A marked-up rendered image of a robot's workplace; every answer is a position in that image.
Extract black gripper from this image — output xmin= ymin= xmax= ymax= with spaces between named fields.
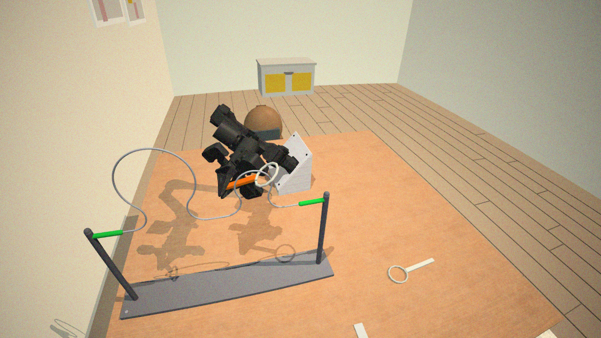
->
xmin=202 ymin=142 xmax=263 ymax=199

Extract white flat bar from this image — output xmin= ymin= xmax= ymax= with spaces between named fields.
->
xmin=354 ymin=323 xmax=368 ymax=338

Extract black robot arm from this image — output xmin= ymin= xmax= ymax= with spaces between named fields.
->
xmin=210 ymin=104 xmax=299 ymax=174

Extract cream loop with flat handle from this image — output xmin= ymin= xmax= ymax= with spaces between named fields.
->
xmin=388 ymin=258 xmax=434 ymax=283

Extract grey ring with orange handle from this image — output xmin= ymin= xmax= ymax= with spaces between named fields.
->
xmin=226 ymin=162 xmax=279 ymax=190

